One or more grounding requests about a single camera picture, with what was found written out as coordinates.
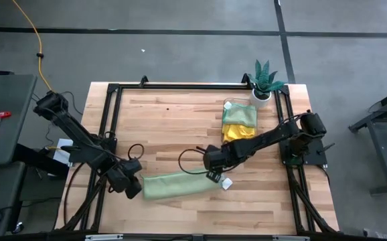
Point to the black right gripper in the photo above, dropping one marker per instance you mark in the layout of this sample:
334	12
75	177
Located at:
220	159

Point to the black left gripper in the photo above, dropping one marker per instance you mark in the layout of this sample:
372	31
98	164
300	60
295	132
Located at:
126	184

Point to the yellow microfiber towel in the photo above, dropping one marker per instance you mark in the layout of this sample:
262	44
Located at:
237	132

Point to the clear plastic bin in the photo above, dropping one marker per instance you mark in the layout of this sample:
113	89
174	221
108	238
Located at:
258	134

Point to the green microfiber towel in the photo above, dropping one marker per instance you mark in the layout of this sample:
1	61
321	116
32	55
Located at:
240	115
180	184

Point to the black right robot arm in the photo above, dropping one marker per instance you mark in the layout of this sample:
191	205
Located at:
274	137

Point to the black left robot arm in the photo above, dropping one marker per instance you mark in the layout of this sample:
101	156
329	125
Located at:
76	134

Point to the white paper sheet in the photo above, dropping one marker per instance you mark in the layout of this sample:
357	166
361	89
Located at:
61	155

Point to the snake plant in white pot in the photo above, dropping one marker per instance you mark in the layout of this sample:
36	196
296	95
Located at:
264	82

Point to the black desk support beam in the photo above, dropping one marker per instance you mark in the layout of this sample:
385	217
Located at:
39	160

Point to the black caster wheel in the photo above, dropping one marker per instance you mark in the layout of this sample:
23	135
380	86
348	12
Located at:
18	227

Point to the grey side desk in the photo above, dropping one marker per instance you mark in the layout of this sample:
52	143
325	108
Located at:
6	134

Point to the grey metal cart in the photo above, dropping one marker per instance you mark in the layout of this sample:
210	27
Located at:
381	134

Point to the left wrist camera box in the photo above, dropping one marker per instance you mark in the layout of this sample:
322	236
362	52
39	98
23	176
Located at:
133	166

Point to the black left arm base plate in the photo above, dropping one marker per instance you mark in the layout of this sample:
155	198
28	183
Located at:
76	155

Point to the silver metal bracket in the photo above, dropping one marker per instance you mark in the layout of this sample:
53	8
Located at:
103	237
290	238

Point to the black diagonal frame strut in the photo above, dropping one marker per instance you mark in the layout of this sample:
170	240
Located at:
76	214
317	214

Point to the long black frame rail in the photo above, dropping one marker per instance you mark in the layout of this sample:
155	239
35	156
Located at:
166	238

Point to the black side frame rail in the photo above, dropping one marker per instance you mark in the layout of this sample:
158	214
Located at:
288	107
279	107
116	114
104	114

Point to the black curved bracket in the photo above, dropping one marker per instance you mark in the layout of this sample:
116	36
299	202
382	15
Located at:
246	78
143	80

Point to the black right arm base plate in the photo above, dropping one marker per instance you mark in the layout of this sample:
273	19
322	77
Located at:
315	157

